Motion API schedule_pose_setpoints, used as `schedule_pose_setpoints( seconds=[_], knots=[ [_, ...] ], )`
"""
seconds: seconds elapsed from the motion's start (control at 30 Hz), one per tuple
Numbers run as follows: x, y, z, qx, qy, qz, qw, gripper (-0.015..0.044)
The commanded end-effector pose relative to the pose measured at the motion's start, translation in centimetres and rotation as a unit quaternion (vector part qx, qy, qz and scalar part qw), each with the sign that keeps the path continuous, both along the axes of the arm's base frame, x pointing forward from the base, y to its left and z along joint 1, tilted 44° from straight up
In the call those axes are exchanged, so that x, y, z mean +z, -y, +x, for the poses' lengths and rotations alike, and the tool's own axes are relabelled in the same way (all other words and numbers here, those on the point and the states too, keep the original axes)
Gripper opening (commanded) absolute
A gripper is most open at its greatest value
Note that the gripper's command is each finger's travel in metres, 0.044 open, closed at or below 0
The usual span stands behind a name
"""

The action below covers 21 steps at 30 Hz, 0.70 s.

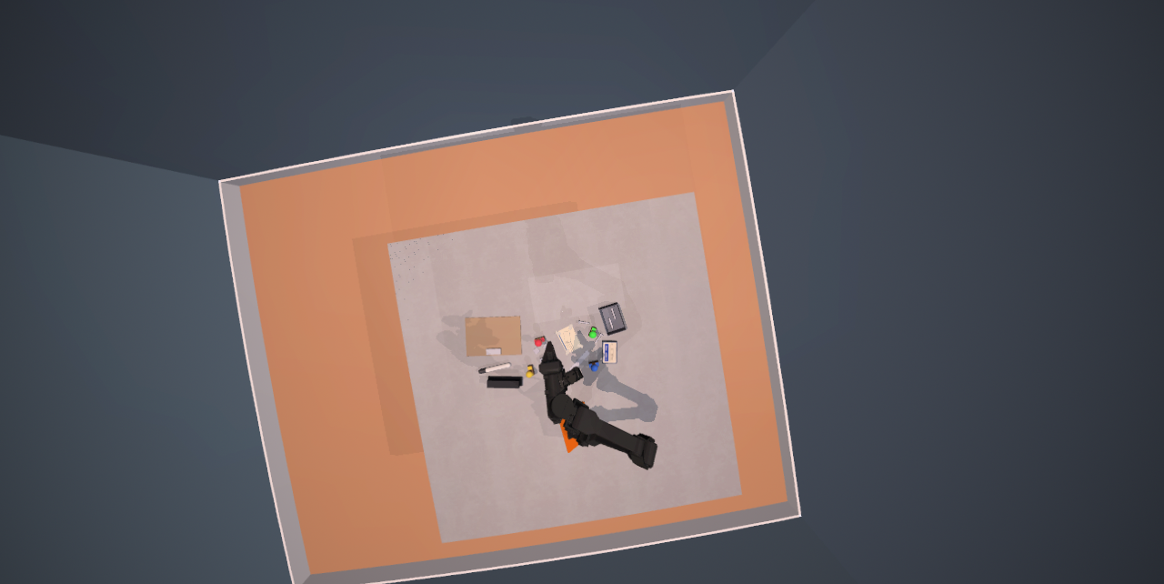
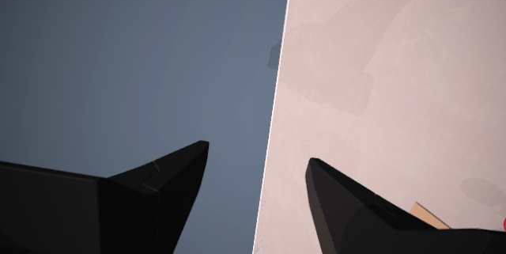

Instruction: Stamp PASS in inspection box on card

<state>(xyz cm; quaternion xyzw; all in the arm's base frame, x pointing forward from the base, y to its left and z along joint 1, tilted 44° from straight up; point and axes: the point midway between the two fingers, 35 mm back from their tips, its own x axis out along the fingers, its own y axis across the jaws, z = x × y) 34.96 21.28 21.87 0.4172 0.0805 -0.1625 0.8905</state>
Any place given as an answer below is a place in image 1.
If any cream paper card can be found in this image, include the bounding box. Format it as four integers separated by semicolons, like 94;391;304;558
555;325;583;356

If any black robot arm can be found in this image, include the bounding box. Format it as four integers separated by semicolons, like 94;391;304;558
546;366;656;470

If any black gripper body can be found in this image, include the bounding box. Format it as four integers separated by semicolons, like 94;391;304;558
538;362;566;398

